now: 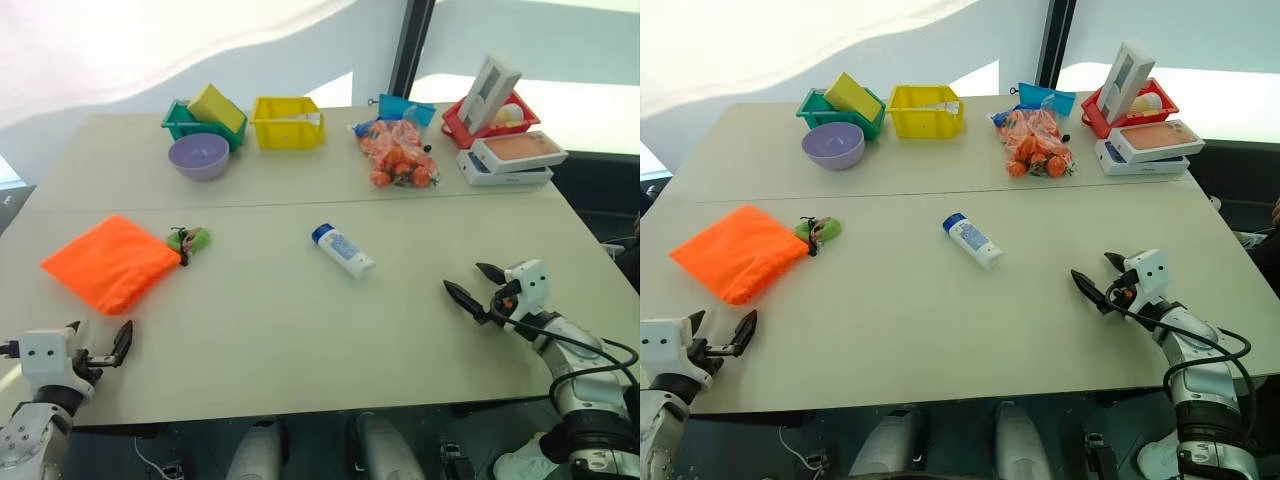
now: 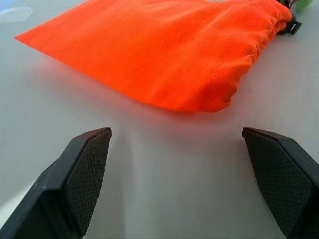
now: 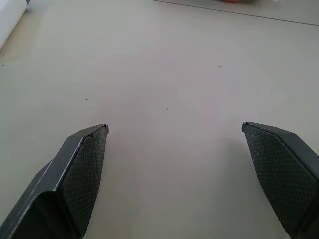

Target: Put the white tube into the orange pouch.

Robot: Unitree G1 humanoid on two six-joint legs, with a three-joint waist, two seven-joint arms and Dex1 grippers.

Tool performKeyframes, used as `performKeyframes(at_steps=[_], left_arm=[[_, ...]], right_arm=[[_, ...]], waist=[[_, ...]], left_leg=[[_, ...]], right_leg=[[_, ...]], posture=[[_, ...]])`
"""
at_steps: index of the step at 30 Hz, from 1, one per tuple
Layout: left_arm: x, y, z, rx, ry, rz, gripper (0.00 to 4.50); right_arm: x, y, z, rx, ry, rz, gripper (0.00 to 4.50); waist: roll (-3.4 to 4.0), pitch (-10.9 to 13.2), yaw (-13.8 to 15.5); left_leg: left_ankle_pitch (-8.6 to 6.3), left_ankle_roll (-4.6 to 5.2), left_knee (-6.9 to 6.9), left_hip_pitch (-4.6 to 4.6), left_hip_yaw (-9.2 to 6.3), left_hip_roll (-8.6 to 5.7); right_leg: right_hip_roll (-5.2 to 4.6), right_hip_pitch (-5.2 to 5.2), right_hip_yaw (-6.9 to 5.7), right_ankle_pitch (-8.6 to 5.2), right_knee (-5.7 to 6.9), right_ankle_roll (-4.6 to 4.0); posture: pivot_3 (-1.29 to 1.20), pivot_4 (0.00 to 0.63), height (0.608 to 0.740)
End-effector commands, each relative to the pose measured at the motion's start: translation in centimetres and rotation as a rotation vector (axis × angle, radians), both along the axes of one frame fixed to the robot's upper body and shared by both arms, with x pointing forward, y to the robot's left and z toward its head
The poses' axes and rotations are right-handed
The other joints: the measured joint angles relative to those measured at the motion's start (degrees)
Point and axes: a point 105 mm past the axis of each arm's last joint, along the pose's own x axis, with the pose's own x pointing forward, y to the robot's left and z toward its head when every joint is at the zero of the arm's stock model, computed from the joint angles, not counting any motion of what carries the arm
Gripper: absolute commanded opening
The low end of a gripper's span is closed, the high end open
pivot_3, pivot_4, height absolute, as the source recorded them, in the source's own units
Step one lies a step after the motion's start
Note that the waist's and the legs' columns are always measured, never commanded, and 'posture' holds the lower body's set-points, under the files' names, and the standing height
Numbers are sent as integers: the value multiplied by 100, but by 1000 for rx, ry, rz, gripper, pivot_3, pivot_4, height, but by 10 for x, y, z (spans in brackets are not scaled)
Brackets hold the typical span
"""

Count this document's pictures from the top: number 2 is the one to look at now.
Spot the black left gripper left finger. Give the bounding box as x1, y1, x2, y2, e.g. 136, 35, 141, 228
0, 127, 112, 239

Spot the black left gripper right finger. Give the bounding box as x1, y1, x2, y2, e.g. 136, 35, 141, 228
242, 127, 319, 239

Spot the green object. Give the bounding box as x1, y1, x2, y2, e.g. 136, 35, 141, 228
293, 0, 315, 12

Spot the black cord lock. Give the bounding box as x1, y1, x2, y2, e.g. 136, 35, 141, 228
279, 15, 303, 35

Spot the orange drawstring bag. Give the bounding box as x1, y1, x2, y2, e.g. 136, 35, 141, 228
14, 0, 294, 114

